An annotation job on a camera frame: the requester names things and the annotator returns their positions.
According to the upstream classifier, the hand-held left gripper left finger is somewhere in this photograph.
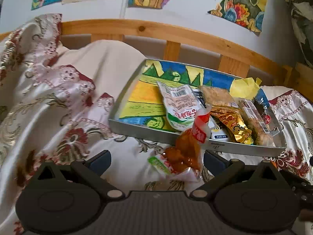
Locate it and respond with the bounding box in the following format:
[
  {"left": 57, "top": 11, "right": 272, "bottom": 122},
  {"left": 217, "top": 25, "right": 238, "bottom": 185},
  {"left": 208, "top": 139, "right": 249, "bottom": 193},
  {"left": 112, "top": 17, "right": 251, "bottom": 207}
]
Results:
[{"left": 34, "top": 150, "right": 126, "bottom": 201}]

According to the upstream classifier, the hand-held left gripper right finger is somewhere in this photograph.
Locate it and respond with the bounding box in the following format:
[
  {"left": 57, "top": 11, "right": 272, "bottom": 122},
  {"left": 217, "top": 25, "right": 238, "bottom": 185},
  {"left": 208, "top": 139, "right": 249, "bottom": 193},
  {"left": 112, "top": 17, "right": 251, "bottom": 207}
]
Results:
[{"left": 189, "top": 150, "right": 279, "bottom": 200}]

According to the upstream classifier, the blue white stick packet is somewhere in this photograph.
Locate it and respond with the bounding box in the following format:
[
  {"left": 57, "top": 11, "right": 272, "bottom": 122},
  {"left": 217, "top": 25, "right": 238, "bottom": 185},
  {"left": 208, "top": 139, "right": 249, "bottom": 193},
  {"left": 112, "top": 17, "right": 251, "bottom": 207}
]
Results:
[{"left": 192, "top": 89, "right": 233, "bottom": 143}]

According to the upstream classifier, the orange red sauce packet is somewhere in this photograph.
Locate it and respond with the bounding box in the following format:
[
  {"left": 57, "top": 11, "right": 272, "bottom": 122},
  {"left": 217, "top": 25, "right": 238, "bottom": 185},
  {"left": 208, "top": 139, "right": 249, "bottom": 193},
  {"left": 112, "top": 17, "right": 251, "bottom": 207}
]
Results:
[{"left": 164, "top": 110, "right": 212, "bottom": 175}]

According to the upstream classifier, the gold foil snack packet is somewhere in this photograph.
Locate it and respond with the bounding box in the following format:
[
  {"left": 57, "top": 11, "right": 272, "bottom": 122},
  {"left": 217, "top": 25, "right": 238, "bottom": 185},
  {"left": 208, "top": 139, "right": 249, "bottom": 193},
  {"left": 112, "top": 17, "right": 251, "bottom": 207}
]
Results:
[{"left": 211, "top": 106, "right": 255, "bottom": 145}]

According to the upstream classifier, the clear rice cracker packet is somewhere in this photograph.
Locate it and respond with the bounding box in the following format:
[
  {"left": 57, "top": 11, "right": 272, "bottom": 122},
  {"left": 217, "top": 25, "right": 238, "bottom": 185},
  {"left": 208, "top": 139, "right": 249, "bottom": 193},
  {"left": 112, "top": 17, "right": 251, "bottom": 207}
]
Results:
[{"left": 238, "top": 99, "right": 275, "bottom": 147}]

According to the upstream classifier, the small white green packet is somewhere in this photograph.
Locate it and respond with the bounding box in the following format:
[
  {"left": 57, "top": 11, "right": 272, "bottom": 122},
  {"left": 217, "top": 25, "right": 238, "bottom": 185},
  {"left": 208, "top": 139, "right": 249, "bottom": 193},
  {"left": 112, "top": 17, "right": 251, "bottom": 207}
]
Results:
[{"left": 147, "top": 152, "right": 201, "bottom": 183}]

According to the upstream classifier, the grey metal tray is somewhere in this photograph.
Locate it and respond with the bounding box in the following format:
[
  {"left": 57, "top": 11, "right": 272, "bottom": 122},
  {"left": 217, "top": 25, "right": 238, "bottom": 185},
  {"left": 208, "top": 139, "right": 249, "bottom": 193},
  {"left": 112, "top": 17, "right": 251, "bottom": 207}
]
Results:
[{"left": 108, "top": 59, "right": 287, "bottom": 157}]

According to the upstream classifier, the clear puffed rice packet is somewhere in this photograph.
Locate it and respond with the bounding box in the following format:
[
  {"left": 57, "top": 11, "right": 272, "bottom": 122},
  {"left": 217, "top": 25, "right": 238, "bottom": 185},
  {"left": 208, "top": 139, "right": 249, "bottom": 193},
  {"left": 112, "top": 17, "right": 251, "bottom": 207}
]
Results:
[{"left": 200, "top": 85, "right": 241, "bottom": 109}]

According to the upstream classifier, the clear packet of dark dates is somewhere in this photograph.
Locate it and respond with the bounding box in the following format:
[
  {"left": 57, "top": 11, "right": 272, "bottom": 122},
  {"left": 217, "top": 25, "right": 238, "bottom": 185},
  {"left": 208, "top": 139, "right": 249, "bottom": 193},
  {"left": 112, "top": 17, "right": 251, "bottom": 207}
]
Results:
[{"left": 253, "top": 94, "right": 282, "bottom": 136}]

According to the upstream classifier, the large white green packet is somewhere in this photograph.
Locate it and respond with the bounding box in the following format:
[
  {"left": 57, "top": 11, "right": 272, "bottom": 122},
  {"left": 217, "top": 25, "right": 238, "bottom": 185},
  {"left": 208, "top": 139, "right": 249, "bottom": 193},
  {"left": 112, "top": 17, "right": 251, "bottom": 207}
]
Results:
[{"left": 156, "top": 81, "right": 212, "bottom": 132}]

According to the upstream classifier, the colourful drawing paper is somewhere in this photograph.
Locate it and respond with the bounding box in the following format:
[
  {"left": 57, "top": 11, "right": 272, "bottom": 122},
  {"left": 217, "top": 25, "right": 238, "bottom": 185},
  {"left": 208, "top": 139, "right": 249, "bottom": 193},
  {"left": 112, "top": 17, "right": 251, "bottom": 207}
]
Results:
[{"left": 117, "top": 60, "right": 269, "bottom": 130}]

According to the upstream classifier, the floral satin blanket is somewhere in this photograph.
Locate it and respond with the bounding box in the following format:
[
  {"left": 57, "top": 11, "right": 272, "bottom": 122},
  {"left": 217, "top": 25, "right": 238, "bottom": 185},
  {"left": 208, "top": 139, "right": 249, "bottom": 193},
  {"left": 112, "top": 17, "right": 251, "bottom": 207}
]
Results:
[{"left": 0, "top": 13, "right": 313, "bottom": 235}]

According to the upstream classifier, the plain cream cloth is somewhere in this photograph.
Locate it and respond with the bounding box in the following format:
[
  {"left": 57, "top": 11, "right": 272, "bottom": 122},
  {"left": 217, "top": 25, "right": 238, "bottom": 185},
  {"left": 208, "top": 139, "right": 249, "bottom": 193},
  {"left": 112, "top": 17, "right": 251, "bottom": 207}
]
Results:
[{"left": 49, "top": 40, "right": 149, "bottom": 118}]

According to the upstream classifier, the patterned hanging cloth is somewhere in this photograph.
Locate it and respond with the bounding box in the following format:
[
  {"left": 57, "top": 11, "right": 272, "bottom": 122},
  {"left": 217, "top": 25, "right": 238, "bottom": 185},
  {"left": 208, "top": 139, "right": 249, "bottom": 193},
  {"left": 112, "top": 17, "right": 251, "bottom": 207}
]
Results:
[{"left": 281, "top": 0, "right": 313, "bottom": 68}]

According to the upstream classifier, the wooden bed rail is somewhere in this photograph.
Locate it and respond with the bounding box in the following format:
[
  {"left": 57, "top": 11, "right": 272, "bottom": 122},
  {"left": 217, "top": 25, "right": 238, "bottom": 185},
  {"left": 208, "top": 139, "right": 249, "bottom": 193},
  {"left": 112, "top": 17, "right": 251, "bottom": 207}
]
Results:
[{"left": 0, "top": 19, "right": 313, "bottom": 89}]

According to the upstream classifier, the yellow green landscape wall poster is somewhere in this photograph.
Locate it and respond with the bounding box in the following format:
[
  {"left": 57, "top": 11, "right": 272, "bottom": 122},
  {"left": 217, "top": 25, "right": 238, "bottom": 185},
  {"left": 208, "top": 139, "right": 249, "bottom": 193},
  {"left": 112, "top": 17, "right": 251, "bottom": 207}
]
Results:
[{"left": 207, "top": 0, "right": 268, "bottom": 37}]

